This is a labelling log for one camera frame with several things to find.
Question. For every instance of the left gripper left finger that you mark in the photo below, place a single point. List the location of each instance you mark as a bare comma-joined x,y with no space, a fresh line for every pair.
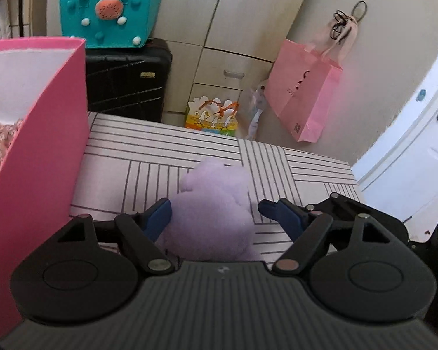
156,218

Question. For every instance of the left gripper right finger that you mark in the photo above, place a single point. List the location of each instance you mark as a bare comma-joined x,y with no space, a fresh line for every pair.
291,218

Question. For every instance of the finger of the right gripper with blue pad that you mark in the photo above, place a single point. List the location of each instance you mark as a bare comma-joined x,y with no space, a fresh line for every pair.
276,211

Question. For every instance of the purple plush toy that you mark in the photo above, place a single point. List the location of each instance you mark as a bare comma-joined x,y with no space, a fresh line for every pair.
211,218

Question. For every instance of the striped pink tablecloth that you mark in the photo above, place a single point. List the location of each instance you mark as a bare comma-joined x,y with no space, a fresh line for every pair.
129,164

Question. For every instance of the pink cardboard box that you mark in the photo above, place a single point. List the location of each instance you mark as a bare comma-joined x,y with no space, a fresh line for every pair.
42,86

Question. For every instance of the colourful cartoon gift bag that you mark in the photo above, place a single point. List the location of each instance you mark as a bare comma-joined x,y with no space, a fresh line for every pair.
212,116

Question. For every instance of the white door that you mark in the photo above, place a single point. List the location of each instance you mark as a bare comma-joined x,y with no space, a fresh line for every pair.
399,173

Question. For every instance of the pink paper shopping bag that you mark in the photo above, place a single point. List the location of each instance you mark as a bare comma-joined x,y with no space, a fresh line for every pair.
304,78

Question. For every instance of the black suitcase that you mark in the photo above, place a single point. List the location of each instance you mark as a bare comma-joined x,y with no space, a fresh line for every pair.
128,82

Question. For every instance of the grey wooden wardrobe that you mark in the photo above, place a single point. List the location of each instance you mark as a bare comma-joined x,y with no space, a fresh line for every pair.
219,47

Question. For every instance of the teal felt tote bag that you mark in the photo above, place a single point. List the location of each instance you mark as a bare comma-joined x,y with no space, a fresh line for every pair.
109,23

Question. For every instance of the black clothes rack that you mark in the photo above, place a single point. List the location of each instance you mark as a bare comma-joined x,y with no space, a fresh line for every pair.
21,17

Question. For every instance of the wall hook with hair ties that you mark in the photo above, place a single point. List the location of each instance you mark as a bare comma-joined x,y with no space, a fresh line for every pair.
341,19

